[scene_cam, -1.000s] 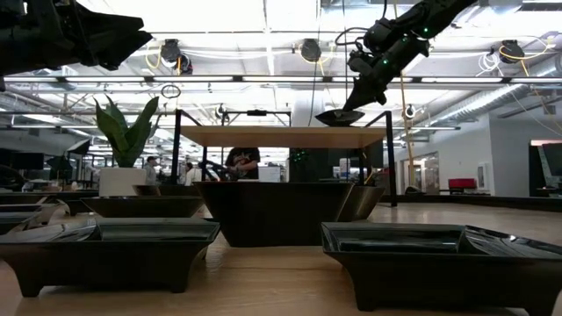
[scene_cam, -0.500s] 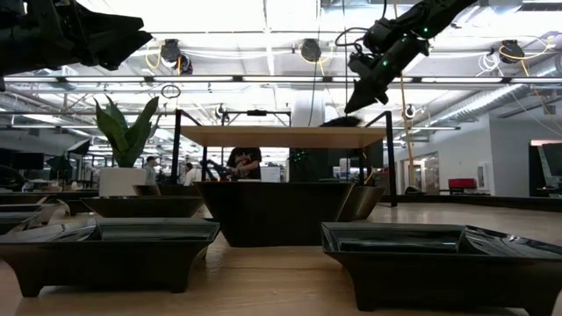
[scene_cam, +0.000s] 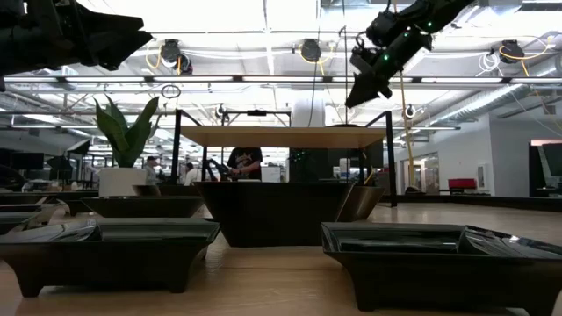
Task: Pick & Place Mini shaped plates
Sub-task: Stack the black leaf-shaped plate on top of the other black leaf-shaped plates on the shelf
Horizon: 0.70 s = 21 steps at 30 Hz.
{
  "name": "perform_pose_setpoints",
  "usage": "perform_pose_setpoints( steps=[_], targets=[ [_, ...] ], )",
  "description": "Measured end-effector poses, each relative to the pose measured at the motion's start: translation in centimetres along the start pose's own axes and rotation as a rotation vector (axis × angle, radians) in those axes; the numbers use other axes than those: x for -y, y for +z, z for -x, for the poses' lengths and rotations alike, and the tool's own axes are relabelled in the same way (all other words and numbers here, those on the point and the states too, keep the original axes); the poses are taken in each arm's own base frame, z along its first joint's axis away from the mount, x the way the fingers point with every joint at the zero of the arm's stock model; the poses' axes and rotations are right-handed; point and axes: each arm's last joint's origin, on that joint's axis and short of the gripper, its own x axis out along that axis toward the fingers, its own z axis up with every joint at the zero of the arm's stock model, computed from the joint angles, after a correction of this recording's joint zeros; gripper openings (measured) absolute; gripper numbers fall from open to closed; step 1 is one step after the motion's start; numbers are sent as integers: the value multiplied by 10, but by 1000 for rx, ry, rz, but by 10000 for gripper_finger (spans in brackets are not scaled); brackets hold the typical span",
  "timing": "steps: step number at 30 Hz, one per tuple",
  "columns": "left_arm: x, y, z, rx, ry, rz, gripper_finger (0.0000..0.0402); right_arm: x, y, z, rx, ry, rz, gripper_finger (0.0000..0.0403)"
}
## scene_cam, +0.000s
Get silver ventilation duct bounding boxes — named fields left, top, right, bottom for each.
left=432, top=54, right=562, bottom=125

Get green plant in white pot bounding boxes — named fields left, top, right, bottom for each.
left=93, top=95, right=161, bottom=198

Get person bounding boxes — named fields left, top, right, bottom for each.
left=183, top=162, right=204, bottom=187
left=225, top=147, right=265, bottom=183
left=143, top=154, right=161, bottom=186

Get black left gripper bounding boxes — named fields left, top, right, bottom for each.
left=0, top=0, right=154, bottom=92

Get black aluminium table frame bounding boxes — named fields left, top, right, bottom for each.
left=0, top=190, right=562, bottom=213

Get black computer tower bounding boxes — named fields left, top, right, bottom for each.
left=288, top=147, right=331, bottom=183

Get dark background monitor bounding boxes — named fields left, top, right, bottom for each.
left=10, top=151, right=46, bottom=172

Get yellow hanging cable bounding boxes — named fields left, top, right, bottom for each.
left=397, top=69, right=417, bottom=189

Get black ceiling cable reel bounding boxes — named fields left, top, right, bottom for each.
left=299, top=38, right=323, bottom=64
left=500, top=39, right=526, bottom=65
left=159, top=38, right=183, bottom=64
left=177, top=52, right=195, bottom=76

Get black wavy square plate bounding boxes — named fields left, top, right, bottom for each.
left=336, top=185, right=386, bottom=223
left=130, top=183, right=162, bottom=198
left=194, top=181, right=355, bottom=248

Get black monitor screen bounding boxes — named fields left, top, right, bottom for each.
left=528, top=139, right=562, bottom=198

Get black hanging cable ring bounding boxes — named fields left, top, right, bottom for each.
left=160, top=83, right=183, bottom=100

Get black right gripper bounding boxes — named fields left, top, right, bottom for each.
left=344, top=29, right=435, bottom=109

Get white box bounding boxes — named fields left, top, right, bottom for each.
left=260, top=165, right=283, bottom=183

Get red storage box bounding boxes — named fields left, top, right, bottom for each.
left=447, top=177, right=479, bottom=191

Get wooden shelf riser black legs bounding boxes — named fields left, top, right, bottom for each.
left=169, top=108, right=399, bottom=208

